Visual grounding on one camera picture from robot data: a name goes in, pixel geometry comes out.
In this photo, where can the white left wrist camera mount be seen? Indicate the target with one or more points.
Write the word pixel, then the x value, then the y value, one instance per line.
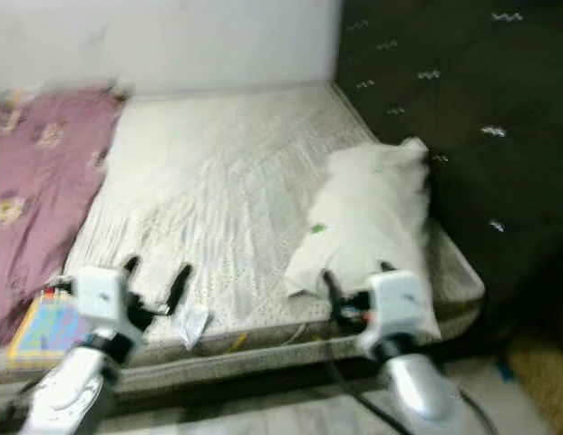
pixel 100 299

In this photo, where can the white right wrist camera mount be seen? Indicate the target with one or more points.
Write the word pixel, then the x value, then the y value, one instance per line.
pixel 399 308

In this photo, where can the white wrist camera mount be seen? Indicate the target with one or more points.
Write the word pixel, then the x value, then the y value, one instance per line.
pixel 399 308
pixel 100 299

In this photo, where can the brown patterned floor mat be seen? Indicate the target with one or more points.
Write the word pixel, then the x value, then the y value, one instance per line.
pixel 539 381

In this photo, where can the pink cartoon print bedsheet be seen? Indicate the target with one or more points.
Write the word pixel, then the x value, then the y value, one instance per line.
pixel 36 181

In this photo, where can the colourful children's board book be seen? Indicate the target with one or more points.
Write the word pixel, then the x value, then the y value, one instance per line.
pixel 45 326

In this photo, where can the white paper scrap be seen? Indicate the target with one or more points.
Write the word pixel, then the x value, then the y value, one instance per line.
pixel 192 324

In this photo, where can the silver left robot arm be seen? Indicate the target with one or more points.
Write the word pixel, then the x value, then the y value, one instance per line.
pixel 63 390

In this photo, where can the white quilted mattress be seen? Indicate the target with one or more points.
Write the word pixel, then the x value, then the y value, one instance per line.
pixel 218 181

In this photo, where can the white pillow with green tree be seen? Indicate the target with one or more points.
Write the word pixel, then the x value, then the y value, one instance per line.
pixel 363 217

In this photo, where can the dark tufted headboard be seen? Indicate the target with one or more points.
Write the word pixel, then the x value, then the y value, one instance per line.
pixel 480 91

